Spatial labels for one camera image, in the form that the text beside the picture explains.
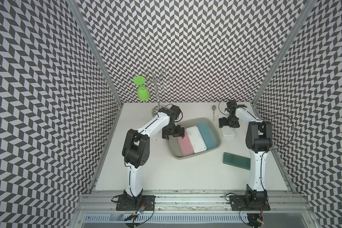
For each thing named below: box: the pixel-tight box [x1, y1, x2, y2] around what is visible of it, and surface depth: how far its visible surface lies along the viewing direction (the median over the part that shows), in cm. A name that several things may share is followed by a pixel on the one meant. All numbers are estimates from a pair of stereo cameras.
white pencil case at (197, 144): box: [186, 125, 208, 154], surface depth 96 cm
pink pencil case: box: [176, 130, 194, 156], surface depth 91 cm
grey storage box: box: [166, 117, 222, 160], surface depth 94 cm
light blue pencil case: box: [196, 123, 219, 150], surface depth 101 cm
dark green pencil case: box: [222, 152, 251, 171], surface depth 92 cm
